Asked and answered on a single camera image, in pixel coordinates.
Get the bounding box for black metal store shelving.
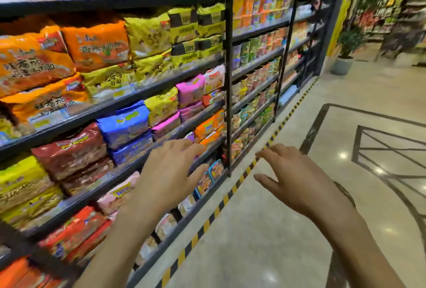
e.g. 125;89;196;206
0;0;350;288

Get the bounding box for person's left forearm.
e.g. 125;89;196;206
73;197;167;288

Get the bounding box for potted green plant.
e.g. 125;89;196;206
331;24;367;76

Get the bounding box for noodle packets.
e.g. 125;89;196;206
0;0;227;288

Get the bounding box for person's right hand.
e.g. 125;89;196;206
253;144;357;229

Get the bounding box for person's left hand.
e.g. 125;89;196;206
128;138;209;222

